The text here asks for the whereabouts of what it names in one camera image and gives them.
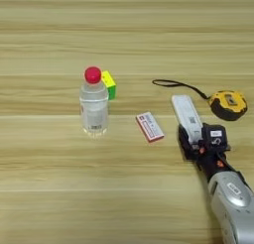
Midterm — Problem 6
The white rectangular device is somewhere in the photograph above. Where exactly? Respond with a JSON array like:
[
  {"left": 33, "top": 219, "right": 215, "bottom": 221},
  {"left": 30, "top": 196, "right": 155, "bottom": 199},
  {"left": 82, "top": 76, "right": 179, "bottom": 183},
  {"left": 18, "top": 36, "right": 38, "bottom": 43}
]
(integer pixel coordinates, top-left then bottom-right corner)
[{"left": 171, "top": 94, "right": 204, "bottom": 147}]

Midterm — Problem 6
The yellow green puzzle cube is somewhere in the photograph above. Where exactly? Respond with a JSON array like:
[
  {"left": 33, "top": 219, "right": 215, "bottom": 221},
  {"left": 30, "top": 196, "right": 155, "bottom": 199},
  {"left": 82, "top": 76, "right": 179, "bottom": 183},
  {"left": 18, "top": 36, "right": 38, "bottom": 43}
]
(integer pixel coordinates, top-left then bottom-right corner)
[{"left": 100, "top": 69, "right": 117, "bottom": 101}]

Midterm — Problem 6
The small red white box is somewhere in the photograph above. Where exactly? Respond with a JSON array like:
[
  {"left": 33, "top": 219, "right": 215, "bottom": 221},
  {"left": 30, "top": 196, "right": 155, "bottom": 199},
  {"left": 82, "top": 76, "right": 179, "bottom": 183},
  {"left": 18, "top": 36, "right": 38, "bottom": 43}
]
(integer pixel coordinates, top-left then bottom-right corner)
[{"left": 135, "top": 111, "right": 166, "bottom": 143}]

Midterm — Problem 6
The yellow black tape measure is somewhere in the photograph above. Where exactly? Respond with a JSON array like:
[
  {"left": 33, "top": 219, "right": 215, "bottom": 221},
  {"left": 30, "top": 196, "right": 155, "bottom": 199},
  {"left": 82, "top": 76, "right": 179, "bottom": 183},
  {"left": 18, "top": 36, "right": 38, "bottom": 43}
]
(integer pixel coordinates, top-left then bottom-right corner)
[{"left": 152, "top": 78, "right": 249, "bottom": 122}]

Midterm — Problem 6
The clear water bottle red cap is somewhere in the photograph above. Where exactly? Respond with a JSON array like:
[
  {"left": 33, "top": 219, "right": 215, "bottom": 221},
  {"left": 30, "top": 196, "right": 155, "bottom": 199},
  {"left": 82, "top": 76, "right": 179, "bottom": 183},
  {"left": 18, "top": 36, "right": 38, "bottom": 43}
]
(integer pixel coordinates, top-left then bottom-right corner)
[{"left": 78, "top": 65, "right": 110, "bottom": 138}]

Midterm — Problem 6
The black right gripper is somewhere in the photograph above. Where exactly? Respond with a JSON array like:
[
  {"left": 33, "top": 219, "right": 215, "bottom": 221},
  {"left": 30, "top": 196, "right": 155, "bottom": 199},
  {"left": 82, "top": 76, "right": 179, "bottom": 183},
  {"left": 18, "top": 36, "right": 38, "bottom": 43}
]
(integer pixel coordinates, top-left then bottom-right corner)
[{"left": 178, "top": 123, "right": 240, "bottom": 183}]

